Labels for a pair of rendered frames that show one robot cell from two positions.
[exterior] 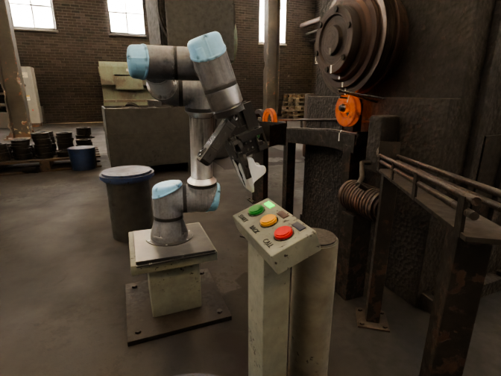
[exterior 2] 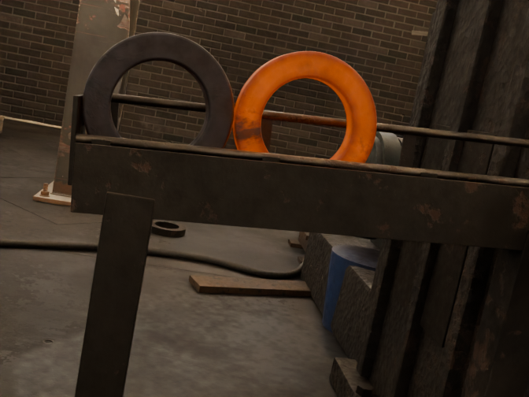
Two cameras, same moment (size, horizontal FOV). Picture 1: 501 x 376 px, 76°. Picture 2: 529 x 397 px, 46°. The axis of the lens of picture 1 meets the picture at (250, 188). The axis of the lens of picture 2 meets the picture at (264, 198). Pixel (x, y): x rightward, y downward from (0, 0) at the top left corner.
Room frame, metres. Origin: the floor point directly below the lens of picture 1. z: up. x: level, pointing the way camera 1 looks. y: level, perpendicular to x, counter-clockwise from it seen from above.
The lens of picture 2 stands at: (2.29, 0.67, 0.71)
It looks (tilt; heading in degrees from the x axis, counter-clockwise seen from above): 9 degrees down; 283
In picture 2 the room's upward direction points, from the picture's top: 11 degrees clockwise
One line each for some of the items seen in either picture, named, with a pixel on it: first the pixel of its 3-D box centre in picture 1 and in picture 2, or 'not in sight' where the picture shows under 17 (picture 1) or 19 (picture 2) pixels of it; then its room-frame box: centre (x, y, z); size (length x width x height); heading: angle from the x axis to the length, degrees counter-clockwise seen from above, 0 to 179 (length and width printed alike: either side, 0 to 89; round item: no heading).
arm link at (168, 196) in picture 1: (169, 198); not in sight; (1.22, 0.33, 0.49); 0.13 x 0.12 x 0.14; 102
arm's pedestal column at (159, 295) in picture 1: (172, 276); not in sight; (1.22, 0.34, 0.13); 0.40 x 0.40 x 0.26; 21
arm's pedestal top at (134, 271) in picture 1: (170, 245); not in sight; (1.22, 0.34, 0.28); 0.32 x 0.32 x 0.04; 21
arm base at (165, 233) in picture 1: (168, 224); not in sight; (1.22, 0.33, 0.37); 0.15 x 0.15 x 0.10
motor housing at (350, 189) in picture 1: (360, 245); not in sight; (1.25, -0.47, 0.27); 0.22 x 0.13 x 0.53; 22
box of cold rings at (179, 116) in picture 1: (152, 136); not in sight; (3.90, 1.19, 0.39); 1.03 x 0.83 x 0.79; 116
